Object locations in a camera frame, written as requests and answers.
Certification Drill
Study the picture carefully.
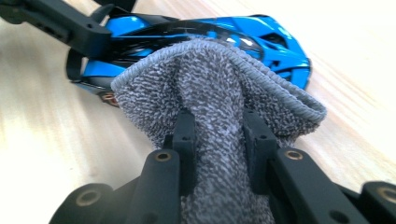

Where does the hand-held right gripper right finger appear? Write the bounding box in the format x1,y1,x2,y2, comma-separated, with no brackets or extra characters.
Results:
246,110,372,224

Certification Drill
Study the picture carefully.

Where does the blue toy car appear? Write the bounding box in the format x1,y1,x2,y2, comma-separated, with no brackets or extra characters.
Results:
66,13,312,108

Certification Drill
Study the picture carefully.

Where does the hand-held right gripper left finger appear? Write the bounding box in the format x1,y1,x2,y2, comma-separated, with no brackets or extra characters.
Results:
124,106,199,224

